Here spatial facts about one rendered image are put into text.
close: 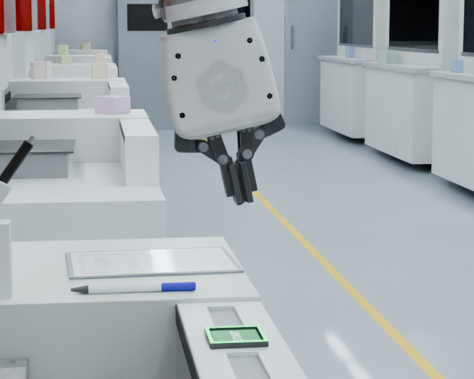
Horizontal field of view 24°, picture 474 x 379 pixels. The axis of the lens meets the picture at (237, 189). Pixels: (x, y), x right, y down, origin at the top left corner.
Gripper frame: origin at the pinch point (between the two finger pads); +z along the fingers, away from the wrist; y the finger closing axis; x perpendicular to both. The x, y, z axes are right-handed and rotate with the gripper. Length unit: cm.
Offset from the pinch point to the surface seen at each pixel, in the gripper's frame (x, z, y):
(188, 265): 29.9, 14.0, -5.4
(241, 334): 0.4, 14.9, -2.9
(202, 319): 7.9, 14.6, -6.0
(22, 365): 11.2, 15.9, -25.4
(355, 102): 1022, 119, 240
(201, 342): -0.5, 14.4, -6.9
